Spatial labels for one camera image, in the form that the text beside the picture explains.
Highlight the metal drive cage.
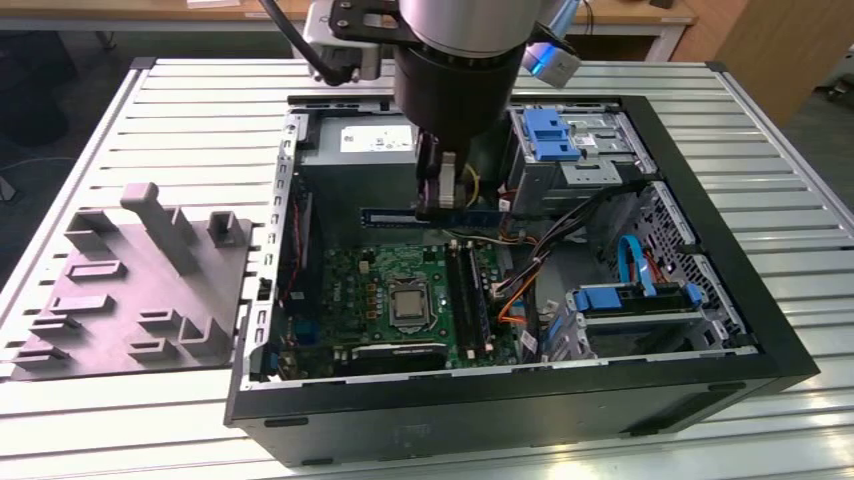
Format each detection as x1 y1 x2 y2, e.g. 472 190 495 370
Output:
509 107 659 216

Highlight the orange wire bundle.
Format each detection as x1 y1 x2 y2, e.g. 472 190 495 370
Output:
497 292 535 326

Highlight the grey parts rack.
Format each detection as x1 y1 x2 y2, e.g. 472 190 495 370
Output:
0 182 262 384

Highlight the wooden desk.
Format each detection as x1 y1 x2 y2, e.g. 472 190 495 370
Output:
0 0 699 64

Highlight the hard disk in blue carrier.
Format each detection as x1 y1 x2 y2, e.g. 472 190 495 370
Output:
571 282 701 316

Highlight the yellow wire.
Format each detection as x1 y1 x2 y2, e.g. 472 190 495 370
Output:
464 163 483 209

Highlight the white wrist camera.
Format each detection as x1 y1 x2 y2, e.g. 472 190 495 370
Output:
302 0 383 84

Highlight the black PC case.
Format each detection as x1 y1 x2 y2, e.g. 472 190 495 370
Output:
222 93 820 469

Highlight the black RAM slot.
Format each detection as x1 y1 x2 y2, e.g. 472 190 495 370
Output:
444 240 472 359

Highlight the green motherboard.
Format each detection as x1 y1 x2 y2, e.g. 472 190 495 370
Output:
289 242 523 375

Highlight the black graphics card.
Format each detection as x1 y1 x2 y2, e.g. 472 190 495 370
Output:
349 342 449 375

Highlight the black camera cable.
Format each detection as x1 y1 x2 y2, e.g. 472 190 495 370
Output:
256 0 349 87

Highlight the CPU socket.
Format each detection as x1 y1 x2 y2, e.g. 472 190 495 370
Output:
383 273 439 335

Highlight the black camera bracket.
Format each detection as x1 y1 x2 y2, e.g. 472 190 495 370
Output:
329 0 419 45

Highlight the wooden cabinet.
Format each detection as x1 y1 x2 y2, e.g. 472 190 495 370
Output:
679 0 854 129

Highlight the grey power supply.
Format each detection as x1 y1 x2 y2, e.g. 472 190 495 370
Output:
296 117 429 246

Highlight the metal disk bay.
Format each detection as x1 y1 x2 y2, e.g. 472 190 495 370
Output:
565 279 759 359

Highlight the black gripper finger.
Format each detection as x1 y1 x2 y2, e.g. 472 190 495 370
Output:
412 129 475 225

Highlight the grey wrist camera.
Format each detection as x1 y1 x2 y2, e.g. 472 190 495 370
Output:
519 42 583 90

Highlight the blue drive latch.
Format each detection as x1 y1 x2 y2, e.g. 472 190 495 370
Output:
523 108 576 162

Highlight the silver CPU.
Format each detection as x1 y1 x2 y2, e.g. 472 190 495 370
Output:
389 288 428 321

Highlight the black wire bundle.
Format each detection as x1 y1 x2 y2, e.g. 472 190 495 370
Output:
492 182 656 301

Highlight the blue SATA cable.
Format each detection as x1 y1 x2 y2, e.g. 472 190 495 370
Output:
541 319 567 362
617 233 660 297

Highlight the blue RAM stick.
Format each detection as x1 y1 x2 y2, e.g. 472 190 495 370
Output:
359 206 509 230

